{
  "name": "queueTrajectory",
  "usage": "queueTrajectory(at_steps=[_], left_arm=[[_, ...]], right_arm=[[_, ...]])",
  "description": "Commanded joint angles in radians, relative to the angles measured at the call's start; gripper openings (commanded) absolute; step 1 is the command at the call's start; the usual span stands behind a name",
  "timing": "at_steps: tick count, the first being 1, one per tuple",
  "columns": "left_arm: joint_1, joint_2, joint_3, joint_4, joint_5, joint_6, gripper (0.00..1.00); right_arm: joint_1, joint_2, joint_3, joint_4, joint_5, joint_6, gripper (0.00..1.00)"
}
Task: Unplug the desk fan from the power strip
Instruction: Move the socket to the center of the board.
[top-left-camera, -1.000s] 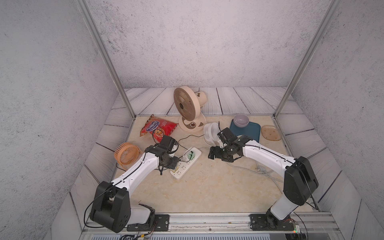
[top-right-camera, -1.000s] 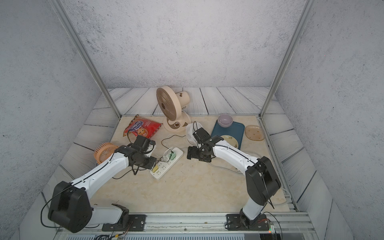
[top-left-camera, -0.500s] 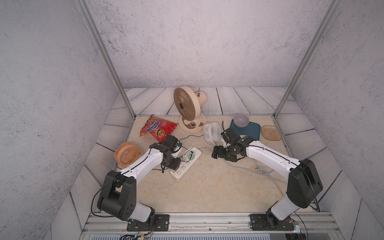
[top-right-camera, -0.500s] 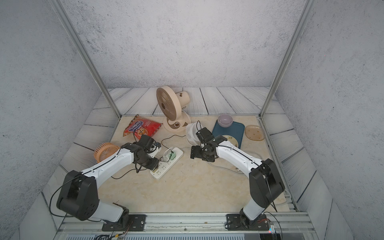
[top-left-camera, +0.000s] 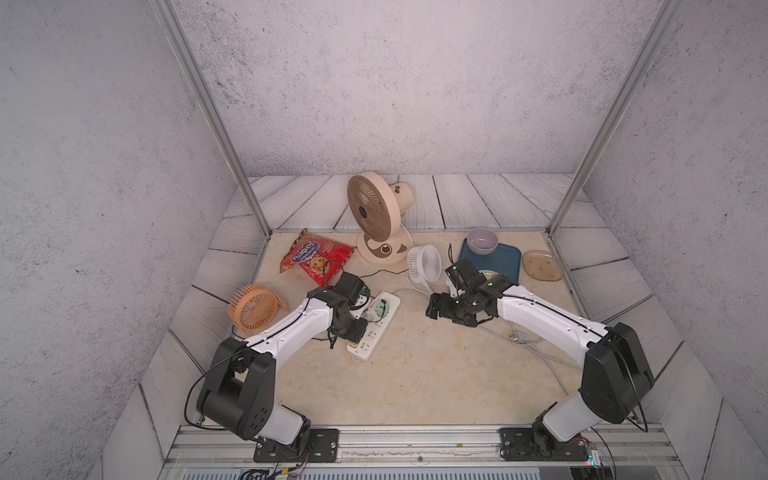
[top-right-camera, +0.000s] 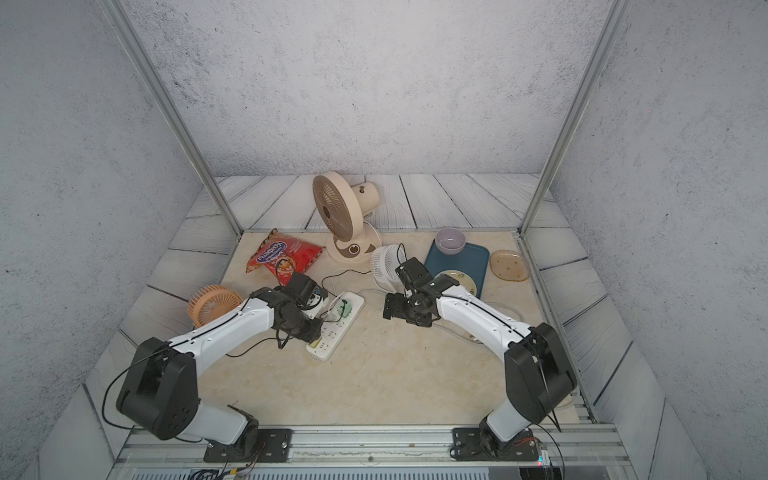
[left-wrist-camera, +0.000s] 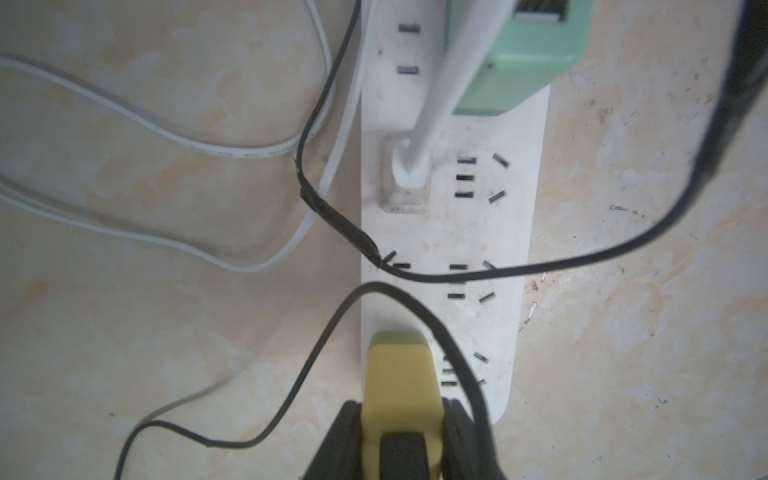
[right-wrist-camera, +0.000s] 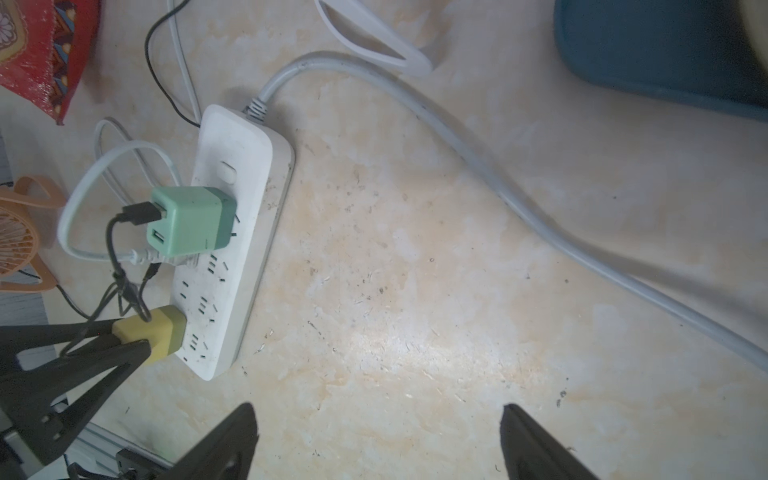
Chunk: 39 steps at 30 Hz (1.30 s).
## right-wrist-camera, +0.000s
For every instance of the white power strip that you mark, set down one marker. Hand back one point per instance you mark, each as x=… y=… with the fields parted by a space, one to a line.
x=253 y=164

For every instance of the green usb charger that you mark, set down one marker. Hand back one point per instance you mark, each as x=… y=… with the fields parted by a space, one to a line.
x=194 y=219

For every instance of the yellow usb charger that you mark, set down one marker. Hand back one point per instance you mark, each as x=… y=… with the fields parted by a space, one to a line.
x=164 y=332

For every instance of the small orange fan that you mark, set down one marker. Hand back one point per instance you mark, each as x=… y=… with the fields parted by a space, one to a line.
x=20 y=239

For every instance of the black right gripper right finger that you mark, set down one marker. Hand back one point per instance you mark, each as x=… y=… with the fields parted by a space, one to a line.
x=530 y=452

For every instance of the red candy bag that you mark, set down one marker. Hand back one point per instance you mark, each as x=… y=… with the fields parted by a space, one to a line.
x=45 y=46

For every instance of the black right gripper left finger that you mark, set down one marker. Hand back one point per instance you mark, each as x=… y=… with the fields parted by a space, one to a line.
x=226 y=452

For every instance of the pale yellow painted plate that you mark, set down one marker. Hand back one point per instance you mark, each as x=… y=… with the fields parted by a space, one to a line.
x=754 y=19

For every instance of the teal plastic tray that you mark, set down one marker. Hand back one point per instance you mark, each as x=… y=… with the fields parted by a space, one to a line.
x=689 y=52

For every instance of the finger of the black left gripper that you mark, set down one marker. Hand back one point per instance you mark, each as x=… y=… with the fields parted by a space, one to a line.
x=15 y=339
x=49 y=406

